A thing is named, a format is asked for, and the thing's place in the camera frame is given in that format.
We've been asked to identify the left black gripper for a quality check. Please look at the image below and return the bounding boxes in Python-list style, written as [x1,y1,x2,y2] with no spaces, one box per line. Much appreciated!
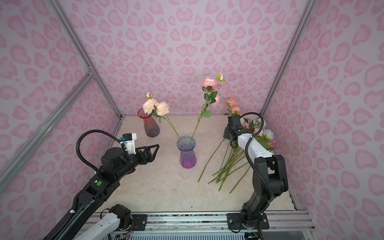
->
[116,143,159,182]

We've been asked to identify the coral pink rose stem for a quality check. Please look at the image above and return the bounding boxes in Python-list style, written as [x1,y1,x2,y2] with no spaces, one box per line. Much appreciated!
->
[225,98,241,116]

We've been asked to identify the purple blue glass vase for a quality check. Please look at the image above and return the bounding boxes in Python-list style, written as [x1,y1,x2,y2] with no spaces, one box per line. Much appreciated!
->
[177,136,197,169]

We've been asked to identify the peach carnation flower stem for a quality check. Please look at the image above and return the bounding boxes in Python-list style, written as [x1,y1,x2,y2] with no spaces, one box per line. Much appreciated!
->
[143,92,181,139]

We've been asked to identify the pink carnation flower stem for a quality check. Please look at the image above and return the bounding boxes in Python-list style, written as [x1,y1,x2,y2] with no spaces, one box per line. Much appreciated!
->
[192,73,226,138]

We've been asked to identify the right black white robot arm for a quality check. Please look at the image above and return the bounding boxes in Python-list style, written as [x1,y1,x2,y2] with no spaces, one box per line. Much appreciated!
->
[224,112,289,233]

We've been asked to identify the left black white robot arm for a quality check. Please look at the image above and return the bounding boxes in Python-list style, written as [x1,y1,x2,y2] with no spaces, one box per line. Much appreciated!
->
[44,145,160,240]

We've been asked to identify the red glass vase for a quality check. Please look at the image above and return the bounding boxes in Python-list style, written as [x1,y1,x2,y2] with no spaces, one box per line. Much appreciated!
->
[138,108,160,138]

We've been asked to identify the pile of artificial flowers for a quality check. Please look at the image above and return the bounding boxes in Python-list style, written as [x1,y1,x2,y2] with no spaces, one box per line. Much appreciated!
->
[198,117,275,190]

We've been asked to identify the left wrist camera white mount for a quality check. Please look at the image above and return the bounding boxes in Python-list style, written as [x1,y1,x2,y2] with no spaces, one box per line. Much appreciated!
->
[120,133,137,156]

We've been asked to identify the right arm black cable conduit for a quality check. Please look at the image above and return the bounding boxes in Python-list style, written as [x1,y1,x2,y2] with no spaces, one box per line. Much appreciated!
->
[239,111,275,202]

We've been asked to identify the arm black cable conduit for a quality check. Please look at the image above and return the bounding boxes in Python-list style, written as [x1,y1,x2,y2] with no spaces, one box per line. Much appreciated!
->
[75,129,122,173]
[239,111,275,202]

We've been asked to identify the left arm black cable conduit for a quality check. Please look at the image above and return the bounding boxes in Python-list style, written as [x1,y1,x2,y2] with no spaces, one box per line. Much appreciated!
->
[75,129,122,173]

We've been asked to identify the left aluminium frame profile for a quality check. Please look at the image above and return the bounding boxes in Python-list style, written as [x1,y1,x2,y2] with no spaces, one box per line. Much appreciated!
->
[1,1,123,193]

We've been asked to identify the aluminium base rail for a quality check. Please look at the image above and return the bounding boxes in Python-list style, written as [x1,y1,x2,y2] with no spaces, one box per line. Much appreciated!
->
[85,205,319,240]

